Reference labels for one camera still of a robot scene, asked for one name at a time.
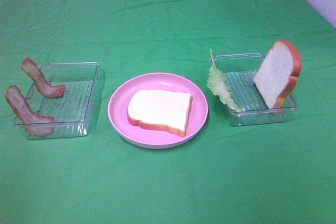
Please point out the bread slice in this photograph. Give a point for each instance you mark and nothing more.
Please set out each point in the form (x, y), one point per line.
(160, 110)
(278, 74)

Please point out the green lettuce leaf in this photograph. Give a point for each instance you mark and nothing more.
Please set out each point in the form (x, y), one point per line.
(217, 83)

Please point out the bacon strip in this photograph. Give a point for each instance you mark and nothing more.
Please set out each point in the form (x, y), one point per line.
(45, 88)
(22, 110)

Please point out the yellow cheese slice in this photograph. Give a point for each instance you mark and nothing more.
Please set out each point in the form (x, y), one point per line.
(212, 59)

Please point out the clear right plastic tray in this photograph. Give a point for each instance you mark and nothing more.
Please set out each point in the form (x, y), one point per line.
(239, 71)

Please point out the clear plastic tray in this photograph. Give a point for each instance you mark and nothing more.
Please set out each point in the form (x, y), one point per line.
(74, 111)
(239, 71)

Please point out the green tablecloth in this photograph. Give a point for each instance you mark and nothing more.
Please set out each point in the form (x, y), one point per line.
(275, 173)

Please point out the clear left plastic tray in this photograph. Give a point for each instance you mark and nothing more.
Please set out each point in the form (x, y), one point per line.
(74, 111)

